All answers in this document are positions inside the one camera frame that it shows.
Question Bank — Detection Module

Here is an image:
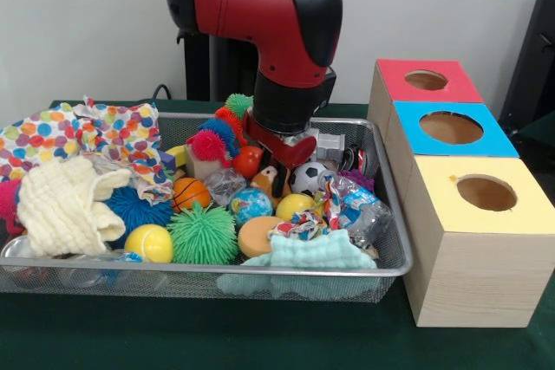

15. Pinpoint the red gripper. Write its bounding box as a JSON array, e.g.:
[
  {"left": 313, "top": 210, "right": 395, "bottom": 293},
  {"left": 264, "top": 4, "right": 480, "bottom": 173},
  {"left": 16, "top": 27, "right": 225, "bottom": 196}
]
[{"left": 242, "top": 109, "right": 318, "bottom": 198}]

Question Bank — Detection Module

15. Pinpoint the small tan plush toy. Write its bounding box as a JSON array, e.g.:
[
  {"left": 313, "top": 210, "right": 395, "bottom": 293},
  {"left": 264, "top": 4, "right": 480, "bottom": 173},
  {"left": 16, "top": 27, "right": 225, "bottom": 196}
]
[{"left": 250, "top": 165, "right": 292, "bottom": 198}]

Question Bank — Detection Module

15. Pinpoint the multicolour spiky caterpillar toy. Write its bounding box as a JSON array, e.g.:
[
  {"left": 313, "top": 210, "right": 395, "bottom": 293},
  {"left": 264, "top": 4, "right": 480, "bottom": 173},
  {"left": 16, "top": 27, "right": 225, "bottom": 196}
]
[{"left": 186, "top": 93, "right": 255, "bottom": 167}]

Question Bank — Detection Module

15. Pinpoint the orange toy basketball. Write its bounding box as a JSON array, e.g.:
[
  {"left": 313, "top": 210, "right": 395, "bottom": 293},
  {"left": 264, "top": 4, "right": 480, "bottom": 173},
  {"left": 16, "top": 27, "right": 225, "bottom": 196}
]
[{"left": 172, "top": 177, "right": 212, "bottom": 213}]

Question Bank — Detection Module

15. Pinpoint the colourful polka dot cloth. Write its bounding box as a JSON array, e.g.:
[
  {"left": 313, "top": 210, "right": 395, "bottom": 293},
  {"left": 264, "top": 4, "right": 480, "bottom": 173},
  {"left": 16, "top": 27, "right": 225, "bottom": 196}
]
[
  {"left": 73, "top": 95, "right": 177, "bottom": 204},
  {"left": 0, "top": 103, "right": 83, "bottom": 183}
]

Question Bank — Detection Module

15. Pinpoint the cream waffle cloth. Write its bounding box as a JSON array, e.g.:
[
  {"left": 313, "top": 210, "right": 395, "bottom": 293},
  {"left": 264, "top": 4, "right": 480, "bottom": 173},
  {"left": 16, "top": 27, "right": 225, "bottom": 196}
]
[{"left": 16, "top": 156, "right": 134, "bottom": 257}]

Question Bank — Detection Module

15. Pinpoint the shallow clear mesh bin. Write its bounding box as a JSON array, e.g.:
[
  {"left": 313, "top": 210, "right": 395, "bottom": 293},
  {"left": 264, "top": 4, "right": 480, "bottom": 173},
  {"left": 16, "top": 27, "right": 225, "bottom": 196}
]
[{"left": 0, "top": 108, "right": 413, "bottom": 305}]

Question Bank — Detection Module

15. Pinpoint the wooden box with three holes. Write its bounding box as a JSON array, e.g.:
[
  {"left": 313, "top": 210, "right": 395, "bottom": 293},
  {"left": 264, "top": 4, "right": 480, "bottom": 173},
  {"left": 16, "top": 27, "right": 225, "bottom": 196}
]
[{"left": 366, "top": 58, "right": 555, "bottom": 328}]

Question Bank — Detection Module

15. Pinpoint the blue globe ball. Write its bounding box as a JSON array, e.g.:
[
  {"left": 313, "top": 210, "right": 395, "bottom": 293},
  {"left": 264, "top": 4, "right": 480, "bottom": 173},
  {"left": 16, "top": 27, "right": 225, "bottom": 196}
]
[{"left": 228, "top": 187, "right": 274, "bottom": 227}]

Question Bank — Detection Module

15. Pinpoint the silver plastic toy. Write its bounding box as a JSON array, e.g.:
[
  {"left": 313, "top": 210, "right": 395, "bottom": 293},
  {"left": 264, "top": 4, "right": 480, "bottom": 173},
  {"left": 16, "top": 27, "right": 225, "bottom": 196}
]
[{"left": 310, "top": 129, "right": 347, "bottom": 161}]

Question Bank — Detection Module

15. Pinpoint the mint green waffle cloth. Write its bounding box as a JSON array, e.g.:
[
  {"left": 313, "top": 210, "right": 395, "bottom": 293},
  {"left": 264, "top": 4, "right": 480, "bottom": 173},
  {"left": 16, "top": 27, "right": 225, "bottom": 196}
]
[{"left": 240, "top": 230, "right": 377, "bottom": 270}]

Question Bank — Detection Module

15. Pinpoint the green spiky puffer ball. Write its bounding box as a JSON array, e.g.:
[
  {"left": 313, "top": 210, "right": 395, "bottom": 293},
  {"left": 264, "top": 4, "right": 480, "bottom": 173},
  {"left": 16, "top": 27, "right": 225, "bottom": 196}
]
[{"left": 166, "top": 201, "right": 238, "bottom": 265}]

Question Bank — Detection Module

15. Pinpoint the yellow tennis ball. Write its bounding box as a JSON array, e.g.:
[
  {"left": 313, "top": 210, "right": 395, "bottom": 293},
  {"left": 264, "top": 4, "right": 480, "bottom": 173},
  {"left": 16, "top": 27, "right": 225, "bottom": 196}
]
[{"left": 124, "top": 224, "right": 174, "bottom": 263}]

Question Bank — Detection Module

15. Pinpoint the green cloth side table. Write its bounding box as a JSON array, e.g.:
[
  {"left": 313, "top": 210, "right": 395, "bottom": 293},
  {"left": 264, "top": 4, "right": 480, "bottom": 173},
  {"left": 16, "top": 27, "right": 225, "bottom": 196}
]
[{"left": 515, "top": 108, "right": 555, "bottom": 159}]

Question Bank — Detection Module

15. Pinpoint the black office chair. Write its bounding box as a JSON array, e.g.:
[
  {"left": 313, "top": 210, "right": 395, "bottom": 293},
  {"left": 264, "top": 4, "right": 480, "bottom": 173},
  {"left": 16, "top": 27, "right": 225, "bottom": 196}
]
[{"left": 498, "top": 0, "right": 555, "bottom": 137}]

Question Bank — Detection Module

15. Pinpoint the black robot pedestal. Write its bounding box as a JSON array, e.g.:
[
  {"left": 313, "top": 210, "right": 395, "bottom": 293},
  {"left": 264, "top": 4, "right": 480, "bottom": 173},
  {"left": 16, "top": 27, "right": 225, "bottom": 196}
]
[{"left": 175, "top": 0, "right": 349, "bottom": 102}]

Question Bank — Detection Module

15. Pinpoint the black cable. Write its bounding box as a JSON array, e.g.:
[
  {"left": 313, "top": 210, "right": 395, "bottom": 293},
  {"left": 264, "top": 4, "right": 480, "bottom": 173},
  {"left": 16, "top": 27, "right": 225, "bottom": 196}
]
[{"left": 150, "top": 82, "right": 173, "bottom": 102}]

